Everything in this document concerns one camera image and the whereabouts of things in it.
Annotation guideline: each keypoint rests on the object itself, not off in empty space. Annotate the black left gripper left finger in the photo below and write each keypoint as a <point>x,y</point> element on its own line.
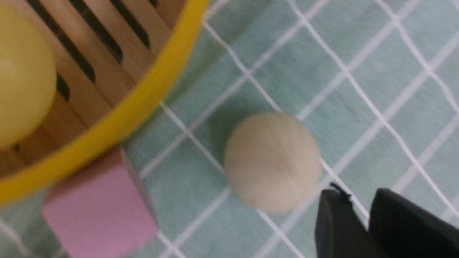
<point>339,232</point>

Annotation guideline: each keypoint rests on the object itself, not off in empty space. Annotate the pink cube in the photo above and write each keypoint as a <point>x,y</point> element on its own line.
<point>102,211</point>

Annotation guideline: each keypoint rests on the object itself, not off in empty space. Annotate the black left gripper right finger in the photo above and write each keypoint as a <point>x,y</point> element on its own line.
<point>405,230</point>

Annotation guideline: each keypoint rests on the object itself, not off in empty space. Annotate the bamboo steamer tray yellow rim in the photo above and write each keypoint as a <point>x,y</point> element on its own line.
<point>103,111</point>

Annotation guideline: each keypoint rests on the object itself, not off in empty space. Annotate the yellow bun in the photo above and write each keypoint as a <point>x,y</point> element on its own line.
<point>27,77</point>

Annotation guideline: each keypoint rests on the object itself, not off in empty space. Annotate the green checkered tablecloth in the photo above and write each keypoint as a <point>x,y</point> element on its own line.
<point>376,81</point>

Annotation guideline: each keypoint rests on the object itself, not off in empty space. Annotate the beige bun front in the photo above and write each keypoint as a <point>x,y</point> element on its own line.
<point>272,162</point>

